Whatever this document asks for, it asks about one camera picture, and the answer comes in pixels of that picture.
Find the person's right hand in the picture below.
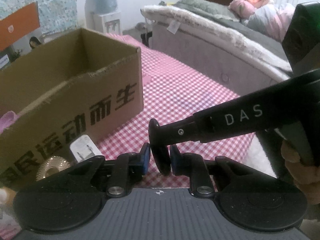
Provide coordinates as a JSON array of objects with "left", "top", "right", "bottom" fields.
[{"left": 281, "top": 140, "right": 319, "bottom": 205}]

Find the white water dispenser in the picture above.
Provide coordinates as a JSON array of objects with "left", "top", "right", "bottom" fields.
[{"left": 85, "top": 0, "right": 123, "bottom": 35}]

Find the orange appliance carton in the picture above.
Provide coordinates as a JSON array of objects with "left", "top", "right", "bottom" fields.
[{"left": 1, "top": 2, "right": 43, "bottom": 69}]

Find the brown cardboard box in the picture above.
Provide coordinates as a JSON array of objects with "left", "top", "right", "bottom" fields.
[{"left": 1, "top": 29, "right": 144, "bottom": 190}]

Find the gold lid cream jar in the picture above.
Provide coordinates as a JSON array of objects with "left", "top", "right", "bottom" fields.
[{"left": 36, "top": 156, "right": 71, "bottom": 181}]

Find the white fuzzy blanket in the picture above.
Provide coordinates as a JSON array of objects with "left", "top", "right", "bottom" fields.
[{"left": 140, "top": 5, "right": 293, "bottom": 82}]

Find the pink checkered tablecloth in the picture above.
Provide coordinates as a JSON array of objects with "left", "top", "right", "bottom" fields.
[{"left": 96, "top": 32, "right": 278, "bottom": 189}]

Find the person lying on bed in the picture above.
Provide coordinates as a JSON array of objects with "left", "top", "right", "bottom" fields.
[{"left": 228, "top": 0, "right": 295, "bottom": 42}]

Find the white charger plug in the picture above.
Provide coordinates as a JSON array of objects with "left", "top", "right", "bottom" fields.
[{"left": 69, "top": 134, "right": 103, "bottom": 163}]

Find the grey bed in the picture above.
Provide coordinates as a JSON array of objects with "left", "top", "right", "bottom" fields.
[{"left": 145, "top": 0, "right": 282, "bottom": 95}]

